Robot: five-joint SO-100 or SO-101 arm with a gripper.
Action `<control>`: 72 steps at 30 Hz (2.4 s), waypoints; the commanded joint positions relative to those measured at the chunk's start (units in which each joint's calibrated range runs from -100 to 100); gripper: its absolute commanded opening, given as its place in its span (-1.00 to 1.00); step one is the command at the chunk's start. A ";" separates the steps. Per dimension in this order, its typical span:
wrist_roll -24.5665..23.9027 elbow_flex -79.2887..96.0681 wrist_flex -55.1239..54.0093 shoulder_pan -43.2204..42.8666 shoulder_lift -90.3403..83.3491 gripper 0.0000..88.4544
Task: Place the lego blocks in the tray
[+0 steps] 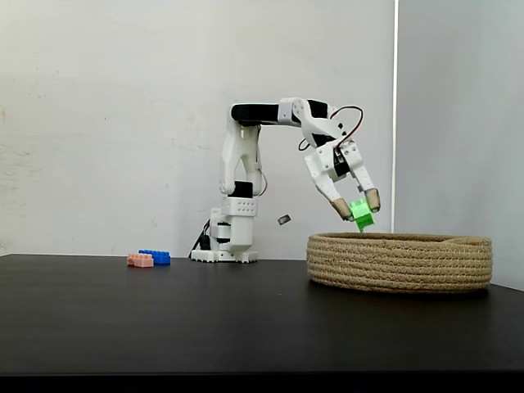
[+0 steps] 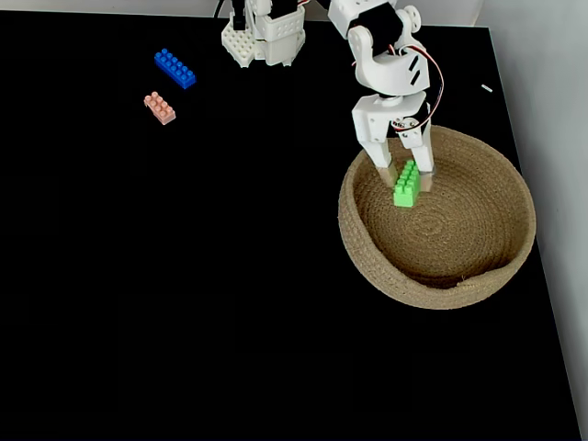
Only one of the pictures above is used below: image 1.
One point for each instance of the green lego block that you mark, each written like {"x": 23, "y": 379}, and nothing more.
{"x": 362, "y": 217}

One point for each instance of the blue lego block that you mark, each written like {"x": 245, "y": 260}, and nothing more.
{"x": 161, "y": 257}

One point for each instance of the pink lego block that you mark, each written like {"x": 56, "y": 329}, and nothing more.
{"x": 140, "y": 260}

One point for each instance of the grey tape piece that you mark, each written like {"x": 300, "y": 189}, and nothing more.
{"x": 284, "y": 219}

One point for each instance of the white vertical wall strip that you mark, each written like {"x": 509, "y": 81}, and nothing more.
{"x": 395, "y": 123}

